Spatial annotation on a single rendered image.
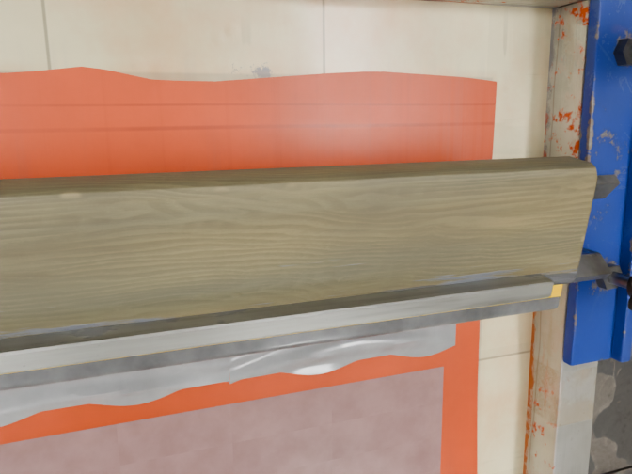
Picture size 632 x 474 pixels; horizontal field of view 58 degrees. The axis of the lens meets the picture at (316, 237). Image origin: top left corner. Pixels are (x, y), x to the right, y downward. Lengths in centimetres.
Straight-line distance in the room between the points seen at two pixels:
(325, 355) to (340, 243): 14
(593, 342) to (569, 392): 5
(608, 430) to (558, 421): 173
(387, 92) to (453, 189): 12
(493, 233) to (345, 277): 9
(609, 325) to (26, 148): 43
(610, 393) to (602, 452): 21
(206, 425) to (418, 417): 17
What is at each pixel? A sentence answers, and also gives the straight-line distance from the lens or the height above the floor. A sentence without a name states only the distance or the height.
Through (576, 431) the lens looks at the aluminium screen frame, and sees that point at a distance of 53.
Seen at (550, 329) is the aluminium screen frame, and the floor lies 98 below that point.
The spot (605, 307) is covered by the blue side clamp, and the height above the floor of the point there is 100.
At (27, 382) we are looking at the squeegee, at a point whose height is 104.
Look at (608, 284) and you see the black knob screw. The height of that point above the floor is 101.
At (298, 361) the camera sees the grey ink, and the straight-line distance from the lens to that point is 41.
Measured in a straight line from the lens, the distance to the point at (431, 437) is 49.
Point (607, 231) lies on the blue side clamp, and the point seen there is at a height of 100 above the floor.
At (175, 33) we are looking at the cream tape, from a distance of 37.
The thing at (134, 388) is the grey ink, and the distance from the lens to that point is 39.
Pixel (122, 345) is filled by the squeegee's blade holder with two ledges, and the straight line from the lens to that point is 27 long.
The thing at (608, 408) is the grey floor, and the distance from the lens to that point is 220.
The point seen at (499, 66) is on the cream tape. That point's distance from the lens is 46.
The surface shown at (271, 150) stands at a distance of 38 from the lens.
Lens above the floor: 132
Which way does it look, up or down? 68 degrees down
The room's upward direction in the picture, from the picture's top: 118 degrees clockwise
